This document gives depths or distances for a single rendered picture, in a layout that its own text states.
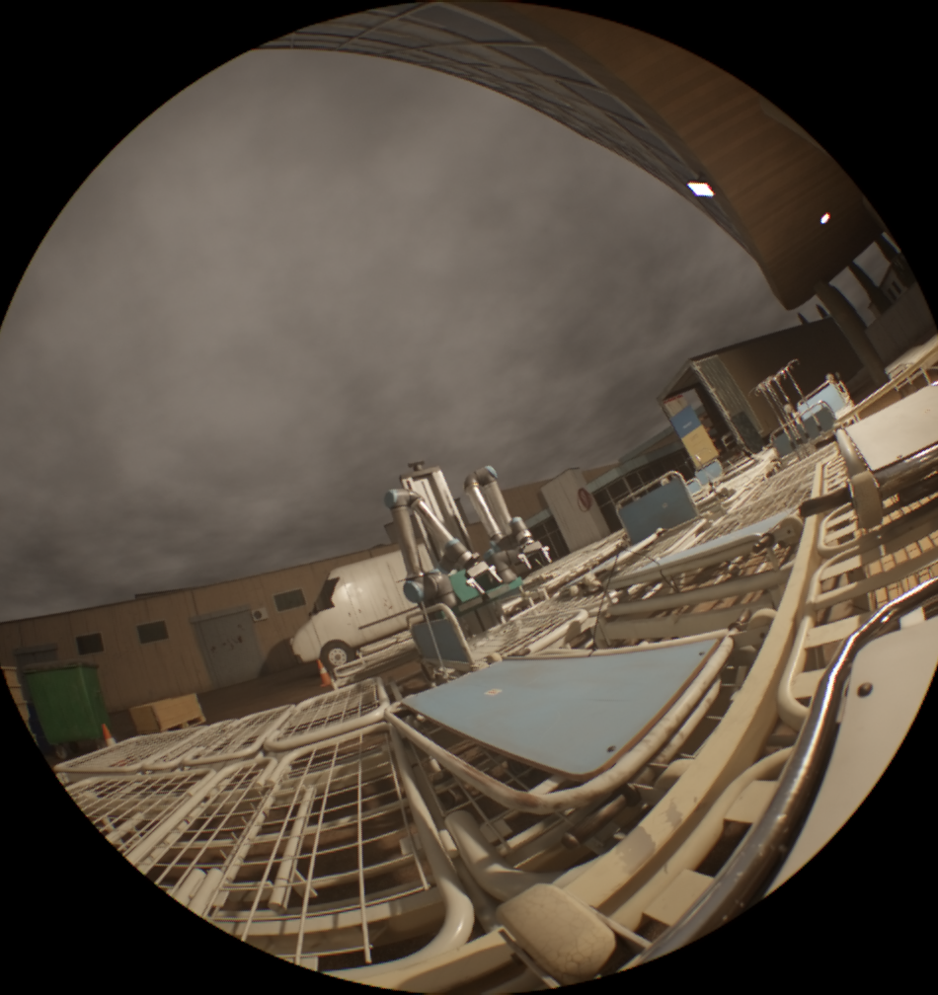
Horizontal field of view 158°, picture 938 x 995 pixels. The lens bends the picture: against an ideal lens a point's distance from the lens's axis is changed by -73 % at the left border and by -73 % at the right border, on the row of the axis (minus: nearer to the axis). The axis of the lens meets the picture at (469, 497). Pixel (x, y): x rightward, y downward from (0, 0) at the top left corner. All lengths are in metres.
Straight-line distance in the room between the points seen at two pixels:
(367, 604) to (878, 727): 8.73
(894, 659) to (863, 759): 0.07
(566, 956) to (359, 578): 8.78
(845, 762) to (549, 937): 0.13
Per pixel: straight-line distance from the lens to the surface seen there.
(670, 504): 2.79
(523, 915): 0.18
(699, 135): 4.24
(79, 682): 6.22
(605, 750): 0.40
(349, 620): 8.59
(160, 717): 6.50
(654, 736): 0.41
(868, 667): 0.24
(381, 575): 8.99
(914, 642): 0.25
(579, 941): 0.17
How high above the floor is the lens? 0.80
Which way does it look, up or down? 14 degrees up
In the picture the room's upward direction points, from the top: 24 degrees counter-clockwise
